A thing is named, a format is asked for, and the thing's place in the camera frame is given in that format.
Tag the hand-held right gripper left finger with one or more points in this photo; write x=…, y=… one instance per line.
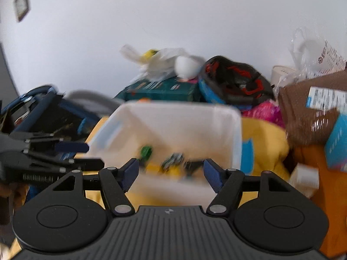
x=129, y=174

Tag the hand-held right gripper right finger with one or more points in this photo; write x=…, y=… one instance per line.
x=214, y=174

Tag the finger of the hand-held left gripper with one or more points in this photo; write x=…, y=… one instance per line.
x=71, y=147
x=89, y=164

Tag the green toy block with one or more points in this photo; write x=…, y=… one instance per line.
x=146, y=151

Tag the large yellow toy brick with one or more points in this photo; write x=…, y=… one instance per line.
x=165, y=171

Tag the white plastic storage bin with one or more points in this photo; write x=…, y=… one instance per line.
x=173, y=124

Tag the dark blue stroller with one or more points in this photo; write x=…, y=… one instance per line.
x=35, y=108

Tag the yellow blanket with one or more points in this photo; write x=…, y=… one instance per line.
x=265, y=140

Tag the pink toy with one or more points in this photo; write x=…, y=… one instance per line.
x=263, y=112

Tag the blue plastic object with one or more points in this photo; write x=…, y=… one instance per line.
x=210, y=93

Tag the white milk carton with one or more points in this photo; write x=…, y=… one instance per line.
x=305, y=178

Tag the teal cardboard box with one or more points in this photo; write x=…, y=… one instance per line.
x=162, y=88

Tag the black red helmet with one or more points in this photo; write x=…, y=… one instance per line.
x=238, y=78

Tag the brown bag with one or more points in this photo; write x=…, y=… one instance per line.
x=298, y=105

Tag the white round object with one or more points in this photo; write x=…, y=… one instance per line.
x=187, y=66

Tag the white plastic bag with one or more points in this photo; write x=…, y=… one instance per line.
x=160, y=62

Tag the orange wooden cabinet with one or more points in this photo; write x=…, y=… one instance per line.
x=330, y=195

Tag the white cylinder container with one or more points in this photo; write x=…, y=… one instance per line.
x=282, y=73

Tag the blue card box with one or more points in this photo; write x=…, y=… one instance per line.
x=337, y=146

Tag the clear plastic bag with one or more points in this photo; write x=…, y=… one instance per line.
x=325, y=57

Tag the wall picture frame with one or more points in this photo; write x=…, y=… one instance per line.
x=21, y=4

